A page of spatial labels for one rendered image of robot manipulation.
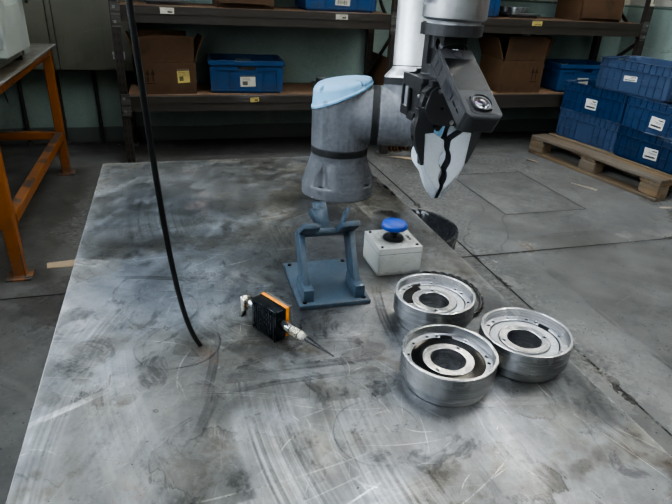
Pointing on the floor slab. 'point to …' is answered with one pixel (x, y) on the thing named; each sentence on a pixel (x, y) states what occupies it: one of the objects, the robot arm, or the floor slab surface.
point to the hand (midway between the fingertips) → (438, 190)
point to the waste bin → (439, 226)
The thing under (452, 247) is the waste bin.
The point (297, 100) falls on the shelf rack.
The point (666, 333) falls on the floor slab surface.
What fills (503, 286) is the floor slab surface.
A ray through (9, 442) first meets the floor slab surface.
